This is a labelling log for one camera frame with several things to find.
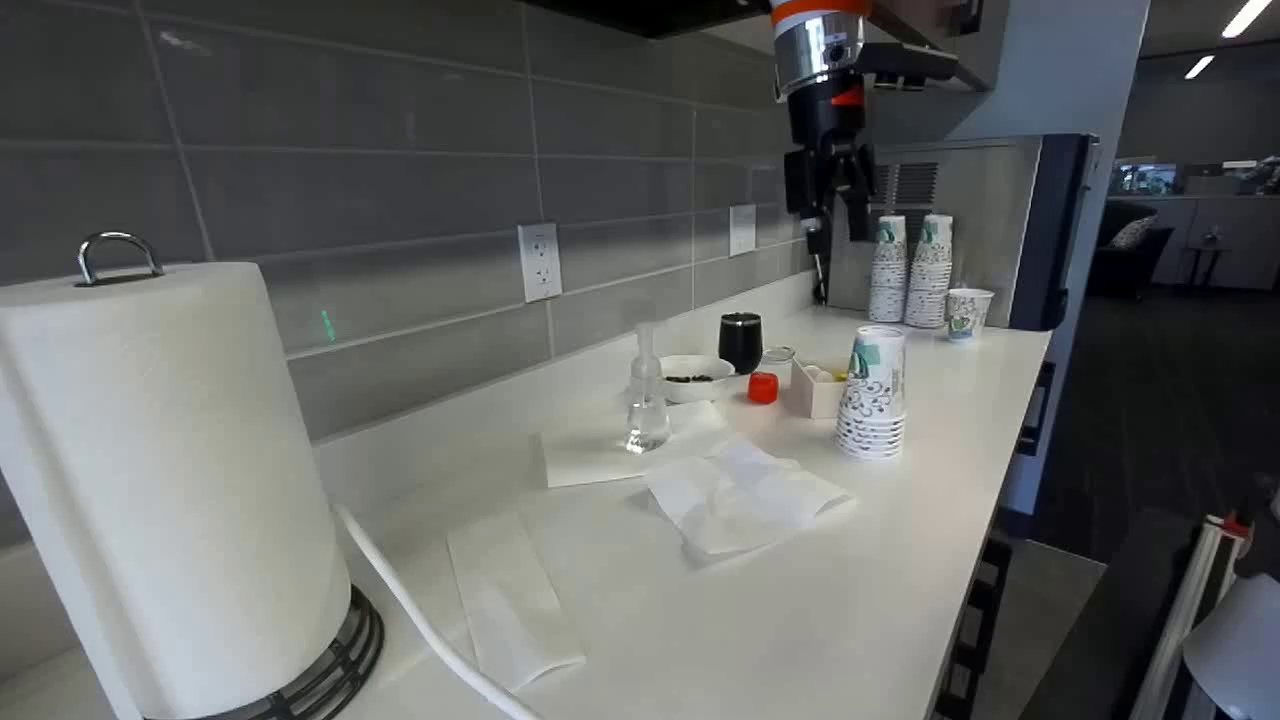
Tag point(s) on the narrow folded white paper towel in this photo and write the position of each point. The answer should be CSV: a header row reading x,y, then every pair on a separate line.
x,y
512,623

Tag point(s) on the coffee beans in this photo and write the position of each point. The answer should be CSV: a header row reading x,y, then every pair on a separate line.
x,y
689,376

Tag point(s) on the single green print paper cup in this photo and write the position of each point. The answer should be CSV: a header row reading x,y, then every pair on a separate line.
x,y
964,312

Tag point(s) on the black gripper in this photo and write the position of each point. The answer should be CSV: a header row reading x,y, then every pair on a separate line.
x,y
827,167

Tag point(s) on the clear plastic bag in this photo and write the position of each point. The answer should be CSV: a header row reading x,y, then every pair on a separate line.
x,y
743,504

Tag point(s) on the clear glass flask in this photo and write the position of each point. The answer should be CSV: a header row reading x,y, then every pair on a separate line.
x,y
646,423

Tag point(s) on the dotted paper cup stack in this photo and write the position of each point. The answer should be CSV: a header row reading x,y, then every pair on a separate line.
x,y
874,404

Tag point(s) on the white pole with red tip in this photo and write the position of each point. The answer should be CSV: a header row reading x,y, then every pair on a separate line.
x,y
1193,606

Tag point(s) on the white paper towel roll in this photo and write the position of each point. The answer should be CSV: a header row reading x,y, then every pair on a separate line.
x,y
160,492

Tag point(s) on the flat white paper napkin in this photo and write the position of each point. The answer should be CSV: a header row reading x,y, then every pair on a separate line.
x,y
581,461

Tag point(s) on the white lamp shade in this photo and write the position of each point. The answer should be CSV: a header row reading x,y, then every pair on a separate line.
x,y
1241,657

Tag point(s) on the metal paper towel holder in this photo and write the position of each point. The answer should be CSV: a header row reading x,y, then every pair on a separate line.
x,y
341,649

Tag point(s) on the ceiling light strip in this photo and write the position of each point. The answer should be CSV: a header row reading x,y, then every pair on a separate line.
x,y
1202,64
1245,18

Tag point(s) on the white wall outlet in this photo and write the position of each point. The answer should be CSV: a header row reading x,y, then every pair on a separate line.
x,y
743,229
538,262

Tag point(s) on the small box of packets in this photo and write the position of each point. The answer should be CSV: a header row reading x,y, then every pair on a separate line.
x,y
805,395

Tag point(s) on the black cup with steel rim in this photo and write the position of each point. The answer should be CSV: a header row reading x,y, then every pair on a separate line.
x,y
743,344

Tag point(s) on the green print paper cup stack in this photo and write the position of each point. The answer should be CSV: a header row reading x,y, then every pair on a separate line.
x,y
888,272
929,272

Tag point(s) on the small red cap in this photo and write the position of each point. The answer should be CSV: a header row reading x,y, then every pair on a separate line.
x,y
760,391

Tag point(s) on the white bowl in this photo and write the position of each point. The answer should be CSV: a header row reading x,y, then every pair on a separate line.
x,y
694,395

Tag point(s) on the dark office chair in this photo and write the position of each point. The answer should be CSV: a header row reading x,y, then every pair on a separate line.
x,y
1128,247

